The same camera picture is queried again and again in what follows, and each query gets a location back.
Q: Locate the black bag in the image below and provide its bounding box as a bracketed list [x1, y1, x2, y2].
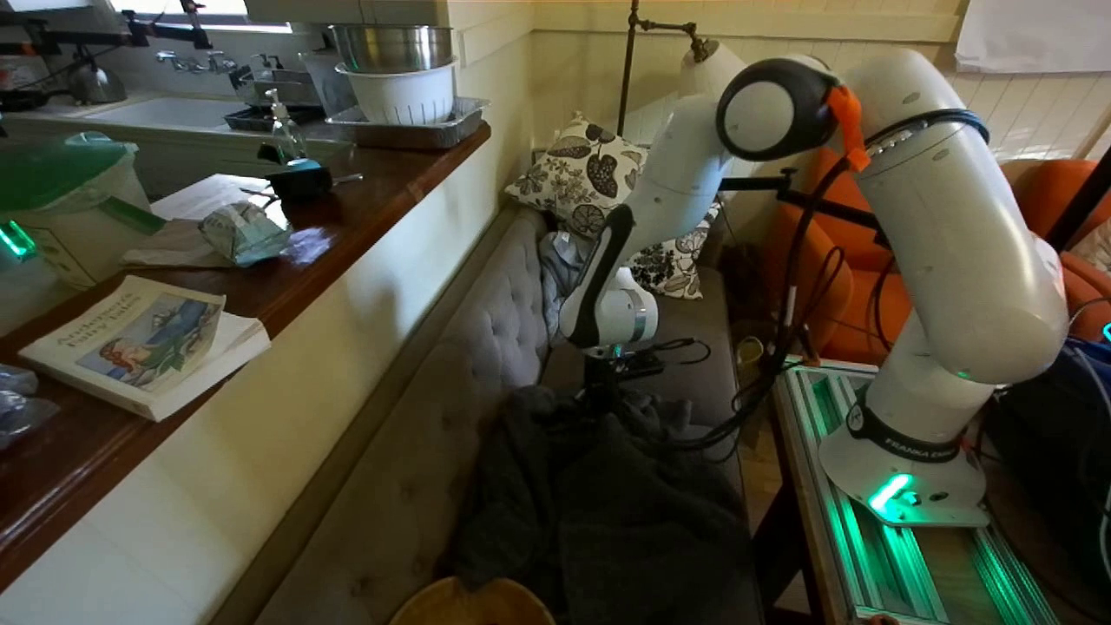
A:
[984, 345, 1111, 618]

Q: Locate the dark grey knitted blanket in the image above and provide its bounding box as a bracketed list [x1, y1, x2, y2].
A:
[445, 378, 756, 625]

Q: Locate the green-lidded plastic container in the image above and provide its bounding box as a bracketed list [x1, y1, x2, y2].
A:
[0, 129, 156, 340]

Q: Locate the blue face mask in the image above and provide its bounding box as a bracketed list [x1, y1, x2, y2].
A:
[195, 202, 296, 271]

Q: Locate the stainless steel pot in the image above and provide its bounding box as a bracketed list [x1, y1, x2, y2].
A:
[327, 22, 460, 75]

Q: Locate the pale blue-grey cloth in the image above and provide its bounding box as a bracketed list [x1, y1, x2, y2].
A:
[534, 226, 602, 340]

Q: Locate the white hanging cloth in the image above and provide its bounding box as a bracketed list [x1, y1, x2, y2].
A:
[951, 0, 1111, 79]

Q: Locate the small floral pillow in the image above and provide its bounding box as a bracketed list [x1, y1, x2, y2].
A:
[629, 222, 714, 306]

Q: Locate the orange armchair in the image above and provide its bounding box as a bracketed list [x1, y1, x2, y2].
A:
[756, 145, 1111, 367]

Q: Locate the floor lamp with white shade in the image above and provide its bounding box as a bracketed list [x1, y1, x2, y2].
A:
[614, 0, 742, 140]

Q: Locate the grey tufted sofa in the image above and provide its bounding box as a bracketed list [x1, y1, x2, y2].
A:
[212, 206, 766, 625]

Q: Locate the orange arm strap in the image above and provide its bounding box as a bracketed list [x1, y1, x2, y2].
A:
[824, 79, 873, 176]

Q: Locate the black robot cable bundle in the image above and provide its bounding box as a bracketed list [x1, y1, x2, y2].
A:
[640, 151, 895, 457]

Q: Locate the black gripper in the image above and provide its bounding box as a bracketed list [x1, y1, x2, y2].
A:
[580, 346, 640, 406]

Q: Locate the metal baking tray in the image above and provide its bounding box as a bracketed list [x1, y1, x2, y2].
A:
[323, 97, 491, 155]

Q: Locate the white paper sheet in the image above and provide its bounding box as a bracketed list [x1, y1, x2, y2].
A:
[119, 170, 292, 273]

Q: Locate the clear plastic bag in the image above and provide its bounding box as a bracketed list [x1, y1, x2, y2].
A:
[0, 361, 64, 455]

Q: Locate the dark cup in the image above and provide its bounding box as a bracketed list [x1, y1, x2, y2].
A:
[269, 155, 347, 231]

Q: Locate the aluminium robot mounting table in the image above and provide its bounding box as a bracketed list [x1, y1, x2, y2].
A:
[766, 359, 1111, 625]

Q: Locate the round wooden bowl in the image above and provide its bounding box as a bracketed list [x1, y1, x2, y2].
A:
[386, 574, 560, 625]

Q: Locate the magazine on counter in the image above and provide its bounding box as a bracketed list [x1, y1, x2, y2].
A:
[14, 273, 276, 427]

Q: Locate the white ribbed bowl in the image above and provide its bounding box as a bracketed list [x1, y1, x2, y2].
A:
[333, 59, 463, 129]

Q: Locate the large floral pillow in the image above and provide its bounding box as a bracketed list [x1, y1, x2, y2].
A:
[502, 116, 653, 247]

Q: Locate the dark wooden counter shelf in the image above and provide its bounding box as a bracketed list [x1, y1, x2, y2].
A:
[0, 119, 495, 593]

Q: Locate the black kettle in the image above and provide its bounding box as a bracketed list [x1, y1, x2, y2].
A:
[66, 57, 126, 107]

